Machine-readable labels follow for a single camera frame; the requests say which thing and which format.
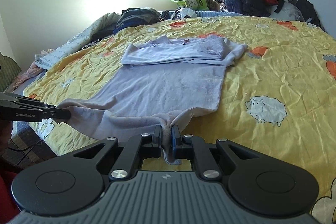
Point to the pile of dark folded clothes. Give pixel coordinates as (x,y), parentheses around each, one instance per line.
(136,18)

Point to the yellow printed quilt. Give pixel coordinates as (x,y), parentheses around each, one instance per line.
(275,69)

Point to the white plastic bag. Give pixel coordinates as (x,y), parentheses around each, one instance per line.
(186,12)

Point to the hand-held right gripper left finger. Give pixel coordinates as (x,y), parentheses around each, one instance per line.
(157,142)

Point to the pink cloth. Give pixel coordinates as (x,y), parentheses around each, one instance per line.
(27,74)

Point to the light blue long-sleeve shirt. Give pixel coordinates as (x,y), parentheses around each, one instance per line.
(162,82)

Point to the blue knitted blanket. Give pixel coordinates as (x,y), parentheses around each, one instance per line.
(220,14)

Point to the checkered cloth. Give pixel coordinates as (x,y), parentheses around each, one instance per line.
(219,5)

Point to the navy padded jacket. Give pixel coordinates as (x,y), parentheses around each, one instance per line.
(244,3)

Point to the clear plastic bedding bag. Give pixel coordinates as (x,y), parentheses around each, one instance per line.
(287,12)

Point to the green padded headboard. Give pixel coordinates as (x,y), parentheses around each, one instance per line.
(9,71)

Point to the black backpack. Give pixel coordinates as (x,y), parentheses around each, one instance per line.
(308,11)

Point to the light grey quilt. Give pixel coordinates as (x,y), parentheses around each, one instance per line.
(78,43)

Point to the green plastic chair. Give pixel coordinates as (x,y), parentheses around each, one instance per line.
(200,2)

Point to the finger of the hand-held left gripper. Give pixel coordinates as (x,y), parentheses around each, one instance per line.
(60,113)

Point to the black-and-white striped cloth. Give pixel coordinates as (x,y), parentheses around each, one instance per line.
(90,45)

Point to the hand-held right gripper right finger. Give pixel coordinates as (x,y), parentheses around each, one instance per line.
(175,142)

